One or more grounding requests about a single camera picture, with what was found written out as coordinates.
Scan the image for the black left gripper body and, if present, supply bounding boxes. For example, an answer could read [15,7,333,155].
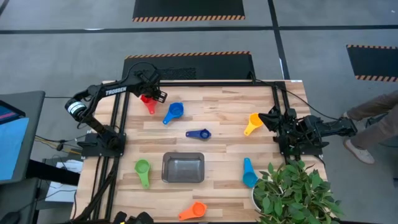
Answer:
[133,68,162,94]

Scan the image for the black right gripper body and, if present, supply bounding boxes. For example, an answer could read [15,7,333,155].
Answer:
[272,105,298,138]

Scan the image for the red measuring cup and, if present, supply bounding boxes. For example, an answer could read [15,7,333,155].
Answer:
[140,94,159,115]

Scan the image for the yellow measuring cup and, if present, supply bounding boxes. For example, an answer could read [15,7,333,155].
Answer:
[243,112,264,137]

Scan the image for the cyan measuring cup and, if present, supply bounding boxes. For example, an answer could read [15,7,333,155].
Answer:
[242,157,259,189]

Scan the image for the small dark blue measuring cup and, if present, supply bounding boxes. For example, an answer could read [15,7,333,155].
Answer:
[185,128,213,140]

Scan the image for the green measuring cup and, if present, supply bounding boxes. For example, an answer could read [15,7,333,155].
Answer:
[134,159,152,190]

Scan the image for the orange measuring cup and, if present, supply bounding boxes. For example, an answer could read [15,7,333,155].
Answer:
[178,201,208,222]

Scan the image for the black hazard-striped floor mat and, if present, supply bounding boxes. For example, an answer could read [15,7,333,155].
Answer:
[346,44,398,83]
[132,0,246,22]
[121,51,256,81]

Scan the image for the green leafy plant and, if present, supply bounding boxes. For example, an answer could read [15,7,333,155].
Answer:
[253,158,345,224]

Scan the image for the white plant pot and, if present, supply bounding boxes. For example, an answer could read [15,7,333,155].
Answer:
[251,179,274,213]

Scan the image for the person's leg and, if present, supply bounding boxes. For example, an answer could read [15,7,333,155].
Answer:
[346,90,398,150]

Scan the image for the black desk bar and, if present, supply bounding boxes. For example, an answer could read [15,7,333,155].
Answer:
[26,159,80,187]

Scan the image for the white papers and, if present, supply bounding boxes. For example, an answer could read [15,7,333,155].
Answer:
[45,159,83,203]

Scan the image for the monitor with blue screen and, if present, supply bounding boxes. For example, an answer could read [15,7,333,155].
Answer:
[0,90,46,184]

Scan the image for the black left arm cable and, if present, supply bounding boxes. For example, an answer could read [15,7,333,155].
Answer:
[124,61,158,82]

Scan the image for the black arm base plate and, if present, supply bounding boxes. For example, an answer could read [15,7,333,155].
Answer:
[81,133,127,158]
[277,130,324,156]

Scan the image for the black aluminium table frame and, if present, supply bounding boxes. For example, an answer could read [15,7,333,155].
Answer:
[90,80,292,222]

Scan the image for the black cable bundle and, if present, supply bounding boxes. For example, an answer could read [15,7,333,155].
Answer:
[74,155,121,222]

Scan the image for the yellow and black cables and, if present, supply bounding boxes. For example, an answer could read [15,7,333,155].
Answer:
[34,135,83,155]

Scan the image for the black table-level camera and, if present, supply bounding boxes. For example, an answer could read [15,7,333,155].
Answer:
[113,211,155,224]

